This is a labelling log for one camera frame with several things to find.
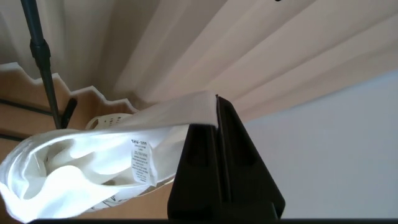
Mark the white curtain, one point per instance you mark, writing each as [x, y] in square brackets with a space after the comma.
[248, 46]

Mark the black clothes rack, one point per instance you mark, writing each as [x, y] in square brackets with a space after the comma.
[40, 53]

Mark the white printed garment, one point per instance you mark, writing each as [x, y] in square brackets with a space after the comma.
[77, 174]

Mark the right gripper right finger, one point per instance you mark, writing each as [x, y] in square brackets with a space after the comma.
[255, 193]

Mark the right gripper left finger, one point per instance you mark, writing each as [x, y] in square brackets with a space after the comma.
[192, 186]

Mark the white laundry basket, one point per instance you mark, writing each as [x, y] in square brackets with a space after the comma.
[109, 119]

